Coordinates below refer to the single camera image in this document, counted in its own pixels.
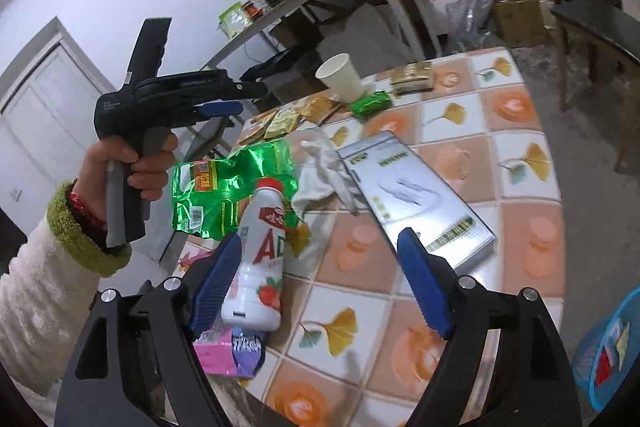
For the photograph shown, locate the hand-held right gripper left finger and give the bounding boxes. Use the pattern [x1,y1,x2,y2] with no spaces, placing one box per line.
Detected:
[54,232,246,427]

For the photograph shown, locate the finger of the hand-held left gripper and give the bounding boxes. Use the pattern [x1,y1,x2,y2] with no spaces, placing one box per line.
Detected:
[184,102,245,121]
[164,69,269,101]

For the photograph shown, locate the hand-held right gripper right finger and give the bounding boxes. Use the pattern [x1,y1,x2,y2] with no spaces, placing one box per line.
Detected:
[396,228,583,427]

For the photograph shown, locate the white yogurt drink bottle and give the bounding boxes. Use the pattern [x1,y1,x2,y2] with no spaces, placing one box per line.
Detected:
[221,177,301,330]

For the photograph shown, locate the pink noodle snack bag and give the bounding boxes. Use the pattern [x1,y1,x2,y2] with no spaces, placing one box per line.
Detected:
[180,247,266,380]

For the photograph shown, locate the green foil snack bag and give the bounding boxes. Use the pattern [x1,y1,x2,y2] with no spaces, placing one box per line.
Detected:
[171,139,306,243]

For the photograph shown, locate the pale glove box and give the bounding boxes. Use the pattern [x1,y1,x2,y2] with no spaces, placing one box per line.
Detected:
[337,130,497,275]

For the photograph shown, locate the white glove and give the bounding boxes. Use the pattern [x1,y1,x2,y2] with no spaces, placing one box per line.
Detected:
[291,139,361,220]

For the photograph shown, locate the blue plastic mesh basket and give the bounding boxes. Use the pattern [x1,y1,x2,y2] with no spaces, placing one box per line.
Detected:
[571,284,640,413]

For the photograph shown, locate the red snack wrapper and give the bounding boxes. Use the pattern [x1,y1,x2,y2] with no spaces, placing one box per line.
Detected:
[595,347,621,380]

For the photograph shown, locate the beige cloth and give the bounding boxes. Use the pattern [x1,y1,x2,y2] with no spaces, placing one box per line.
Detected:
[615,321,632,358]

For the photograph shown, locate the person's left hand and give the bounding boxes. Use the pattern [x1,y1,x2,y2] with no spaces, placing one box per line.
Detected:
[75,133,180,228]

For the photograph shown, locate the yellow seasoning packet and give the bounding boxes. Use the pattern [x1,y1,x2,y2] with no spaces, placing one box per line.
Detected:
[264,107,301,140]
[300,96,343,125]
[237,117,273,148]

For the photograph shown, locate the green white food packet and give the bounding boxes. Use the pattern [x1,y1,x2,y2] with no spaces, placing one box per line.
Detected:
[218,2,255,38]

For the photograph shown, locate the white panel door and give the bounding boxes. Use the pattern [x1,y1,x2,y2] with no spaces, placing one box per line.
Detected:
[0,18,118,228]

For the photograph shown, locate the black cloth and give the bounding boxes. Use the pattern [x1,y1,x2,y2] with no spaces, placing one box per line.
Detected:
[240,48,321,82]

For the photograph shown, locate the brown cardboard box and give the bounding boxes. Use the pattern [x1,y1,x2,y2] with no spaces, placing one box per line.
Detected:
[270,14,326,52]

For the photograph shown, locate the white paper cup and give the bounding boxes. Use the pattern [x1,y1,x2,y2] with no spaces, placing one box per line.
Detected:
[315,53,365,102]

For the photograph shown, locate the small green packet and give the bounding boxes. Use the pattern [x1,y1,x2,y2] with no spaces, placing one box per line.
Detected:
[349,90,393,118]

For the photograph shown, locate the gold foil box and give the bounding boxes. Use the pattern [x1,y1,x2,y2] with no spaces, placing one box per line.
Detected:
[390,61,435,95]

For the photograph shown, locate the clear plastic bags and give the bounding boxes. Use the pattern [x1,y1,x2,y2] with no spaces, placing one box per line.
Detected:
[445,0,501,52]

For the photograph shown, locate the dark wooden bench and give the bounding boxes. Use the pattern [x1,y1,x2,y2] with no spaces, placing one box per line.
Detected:
[550,0,640,172]

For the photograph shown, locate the red bracelet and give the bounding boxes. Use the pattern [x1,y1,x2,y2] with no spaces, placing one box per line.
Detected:
[70,191,107,229]

